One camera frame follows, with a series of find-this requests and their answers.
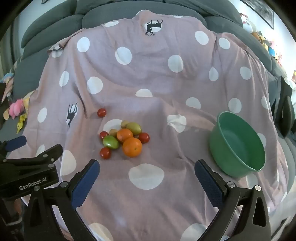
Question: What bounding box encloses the pink polka dot blanket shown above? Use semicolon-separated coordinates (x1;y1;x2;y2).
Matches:
23;9;289;241

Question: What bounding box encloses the yellow toy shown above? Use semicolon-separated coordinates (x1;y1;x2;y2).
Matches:
16;113;28;133

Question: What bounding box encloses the green round fruit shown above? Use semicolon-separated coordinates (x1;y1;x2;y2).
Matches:
103;136;120;149

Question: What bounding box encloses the grey sofa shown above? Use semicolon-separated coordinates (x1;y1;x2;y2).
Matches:
0;0;296;209

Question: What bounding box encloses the green plastic bowl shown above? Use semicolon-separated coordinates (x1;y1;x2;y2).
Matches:
209;111;265;178

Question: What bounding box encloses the yellow-green round fruit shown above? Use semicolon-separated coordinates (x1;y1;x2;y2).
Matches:
126;122;142;135

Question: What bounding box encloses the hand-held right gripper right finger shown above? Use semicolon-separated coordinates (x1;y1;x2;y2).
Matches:
194;159;271;241

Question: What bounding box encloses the pink plush toy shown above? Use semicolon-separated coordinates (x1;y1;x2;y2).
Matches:
9;98;26;118

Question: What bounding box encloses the pastel plush toy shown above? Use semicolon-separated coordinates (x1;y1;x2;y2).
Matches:
0;72;14;84

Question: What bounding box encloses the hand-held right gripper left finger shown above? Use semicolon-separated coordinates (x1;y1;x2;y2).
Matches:
24;159;114;241

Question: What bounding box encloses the pile of plush toys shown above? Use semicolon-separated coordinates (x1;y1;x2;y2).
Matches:
240;13;287;67

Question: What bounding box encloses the orange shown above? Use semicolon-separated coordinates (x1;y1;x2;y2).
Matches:
116;128;134;143
122;137;142;158

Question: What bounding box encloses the black stand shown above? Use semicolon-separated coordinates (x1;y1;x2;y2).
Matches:
274;75;296;139

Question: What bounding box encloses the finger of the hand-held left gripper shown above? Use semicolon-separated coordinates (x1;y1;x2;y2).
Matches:
7;144;63;169
0;136;27;158

